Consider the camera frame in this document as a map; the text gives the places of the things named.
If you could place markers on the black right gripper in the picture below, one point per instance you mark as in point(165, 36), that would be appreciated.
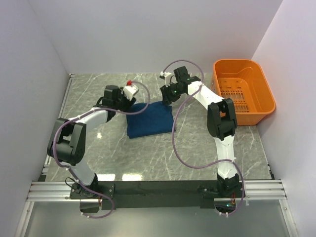
point(167, 100)

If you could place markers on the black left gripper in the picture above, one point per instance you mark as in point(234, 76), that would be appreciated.
point(129, 103)

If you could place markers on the blue t shirt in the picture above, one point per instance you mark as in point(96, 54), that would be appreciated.
point(156, 119)

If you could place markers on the orange plastic basket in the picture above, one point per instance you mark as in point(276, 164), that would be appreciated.
point(244, 82)

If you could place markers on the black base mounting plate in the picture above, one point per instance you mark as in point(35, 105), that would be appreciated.
point(150, 194)

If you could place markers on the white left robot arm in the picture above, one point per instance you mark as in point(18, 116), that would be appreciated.
point(68, 138)

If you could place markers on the aluminium frame rail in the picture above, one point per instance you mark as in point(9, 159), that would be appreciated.
point(60, 192)

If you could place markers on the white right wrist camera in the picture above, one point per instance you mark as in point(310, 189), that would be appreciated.
point(166, 76)

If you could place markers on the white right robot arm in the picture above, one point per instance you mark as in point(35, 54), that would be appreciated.
point(221, 122)

